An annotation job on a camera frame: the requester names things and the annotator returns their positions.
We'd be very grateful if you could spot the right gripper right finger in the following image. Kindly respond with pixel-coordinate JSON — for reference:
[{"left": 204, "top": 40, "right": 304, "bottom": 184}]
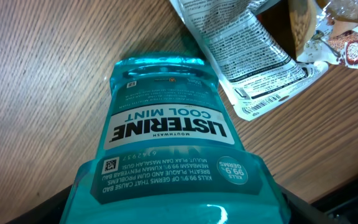
[{"left": 279, "top": 185, "right": 336, "bottom": 224}]

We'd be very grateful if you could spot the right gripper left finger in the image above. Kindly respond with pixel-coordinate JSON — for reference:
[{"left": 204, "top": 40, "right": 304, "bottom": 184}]
[{"left": 6, "top": 185, "right": 72, "bottom": 224}]

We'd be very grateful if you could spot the blue mouthwash bottle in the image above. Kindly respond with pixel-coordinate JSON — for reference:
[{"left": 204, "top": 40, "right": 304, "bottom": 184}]
[{"left": 61, "top": 54, "right": 291, "bottom": 223}]

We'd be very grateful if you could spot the clear bag with printed card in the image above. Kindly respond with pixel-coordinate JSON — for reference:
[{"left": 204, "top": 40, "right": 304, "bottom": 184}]
[{"left": 170, "top": 0, "right": 329, "bottom": 121}]

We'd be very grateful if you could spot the white box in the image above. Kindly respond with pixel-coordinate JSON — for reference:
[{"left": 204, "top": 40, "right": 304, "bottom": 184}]
[{"left": 288, "top": 0, "right": 358, "bottom": 69}]

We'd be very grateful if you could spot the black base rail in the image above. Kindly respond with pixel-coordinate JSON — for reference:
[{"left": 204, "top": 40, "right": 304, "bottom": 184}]
[{"left": 312, "top": 177, "right": 358, "bottom": 224}]

